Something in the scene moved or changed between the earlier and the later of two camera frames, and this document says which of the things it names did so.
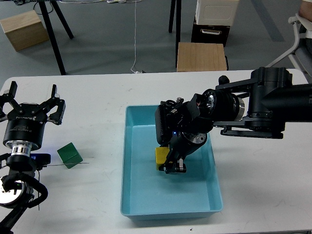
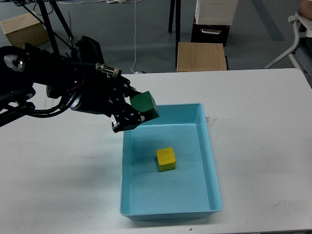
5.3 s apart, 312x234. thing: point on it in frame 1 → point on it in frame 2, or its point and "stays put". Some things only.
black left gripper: [26, 123] → [104, 90]
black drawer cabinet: [206, 33] stays put
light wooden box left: [25, 30] stays put
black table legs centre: [178, 24] stays put
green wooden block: [69, 154] → [144, 102]
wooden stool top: [192, 56] stays put
